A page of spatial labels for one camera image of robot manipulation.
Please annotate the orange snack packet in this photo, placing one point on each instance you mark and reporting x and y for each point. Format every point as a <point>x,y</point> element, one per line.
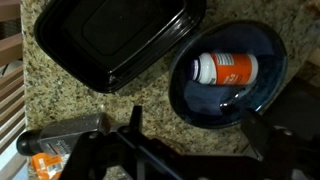
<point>46,165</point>

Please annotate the white bottle with orange label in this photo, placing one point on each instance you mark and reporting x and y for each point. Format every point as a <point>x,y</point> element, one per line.
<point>230,68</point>

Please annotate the black plastic food tray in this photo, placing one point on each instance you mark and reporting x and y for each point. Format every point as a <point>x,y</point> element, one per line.
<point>110,40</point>

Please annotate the dark blue ceramic bowl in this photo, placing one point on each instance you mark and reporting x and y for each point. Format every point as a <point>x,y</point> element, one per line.
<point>266,80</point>

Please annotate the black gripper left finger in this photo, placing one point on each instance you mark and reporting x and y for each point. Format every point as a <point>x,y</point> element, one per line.
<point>136,118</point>

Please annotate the light wooden slatted chair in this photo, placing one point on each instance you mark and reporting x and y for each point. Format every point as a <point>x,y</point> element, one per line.
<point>10,113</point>
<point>10,46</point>

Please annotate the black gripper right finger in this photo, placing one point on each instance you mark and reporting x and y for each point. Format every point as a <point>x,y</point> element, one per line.
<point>256,133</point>

